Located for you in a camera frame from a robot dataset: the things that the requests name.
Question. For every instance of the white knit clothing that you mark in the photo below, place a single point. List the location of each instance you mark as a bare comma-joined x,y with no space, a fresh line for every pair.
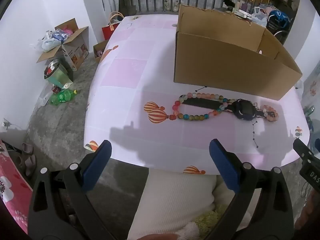
170,200

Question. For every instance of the red gift bag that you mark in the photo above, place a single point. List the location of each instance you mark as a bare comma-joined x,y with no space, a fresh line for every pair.
108,31

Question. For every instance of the brown cardboard box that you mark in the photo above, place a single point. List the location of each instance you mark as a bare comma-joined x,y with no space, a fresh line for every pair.
225,72

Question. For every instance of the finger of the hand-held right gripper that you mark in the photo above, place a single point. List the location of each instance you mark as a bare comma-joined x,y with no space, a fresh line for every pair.
301,150

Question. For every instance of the grey slipper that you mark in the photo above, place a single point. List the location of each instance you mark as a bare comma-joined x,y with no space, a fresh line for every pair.
28,165
27,148

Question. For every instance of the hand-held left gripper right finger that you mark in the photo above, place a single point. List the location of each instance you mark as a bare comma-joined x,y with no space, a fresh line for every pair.
225,165

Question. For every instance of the green fluffy cloth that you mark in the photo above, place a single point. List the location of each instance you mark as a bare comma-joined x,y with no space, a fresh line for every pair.
212,217

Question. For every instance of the person's right hand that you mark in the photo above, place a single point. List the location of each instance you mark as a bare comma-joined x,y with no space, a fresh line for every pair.
311,212

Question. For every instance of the wall socket with plug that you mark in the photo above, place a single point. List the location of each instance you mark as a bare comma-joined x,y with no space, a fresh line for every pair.
5,123

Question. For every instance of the pink floral blanket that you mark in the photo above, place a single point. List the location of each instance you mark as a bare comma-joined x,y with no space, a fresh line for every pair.
12,195

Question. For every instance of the green plastic bottle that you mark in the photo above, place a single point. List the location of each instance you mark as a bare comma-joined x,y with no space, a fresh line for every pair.
62,97

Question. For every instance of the small black arrow earring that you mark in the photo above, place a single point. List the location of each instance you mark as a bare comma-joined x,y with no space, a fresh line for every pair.
200,89

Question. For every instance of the printed open cardboard box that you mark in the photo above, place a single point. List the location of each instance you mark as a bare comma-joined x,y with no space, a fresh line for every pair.
77,47

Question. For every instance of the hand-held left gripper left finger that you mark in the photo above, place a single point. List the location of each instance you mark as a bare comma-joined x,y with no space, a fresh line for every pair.
97,165

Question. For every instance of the person's left hand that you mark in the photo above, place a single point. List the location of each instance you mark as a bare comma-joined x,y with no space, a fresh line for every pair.
160,237

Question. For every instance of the pink checked tablecloth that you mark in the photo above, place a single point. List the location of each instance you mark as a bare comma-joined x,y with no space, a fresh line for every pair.
120,75

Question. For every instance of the wheelchair with blue bag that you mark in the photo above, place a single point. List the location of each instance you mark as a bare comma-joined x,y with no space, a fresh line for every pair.
278,20

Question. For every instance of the red drink can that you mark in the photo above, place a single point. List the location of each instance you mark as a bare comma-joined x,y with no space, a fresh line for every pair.
55,89

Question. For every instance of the green metal bucket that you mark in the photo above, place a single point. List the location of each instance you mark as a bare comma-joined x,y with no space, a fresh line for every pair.
58,76

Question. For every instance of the small open cardboard box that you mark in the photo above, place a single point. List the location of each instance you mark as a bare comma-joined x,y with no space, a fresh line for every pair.
100,48

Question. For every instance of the black smartwatch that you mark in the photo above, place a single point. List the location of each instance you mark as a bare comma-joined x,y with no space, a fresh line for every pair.
243,108

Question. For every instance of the white plastic bag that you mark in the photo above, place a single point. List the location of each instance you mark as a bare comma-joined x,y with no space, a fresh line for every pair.
260,16
48,42

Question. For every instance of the pair of white shoes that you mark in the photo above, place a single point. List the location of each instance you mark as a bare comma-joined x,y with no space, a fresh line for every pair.
170,5

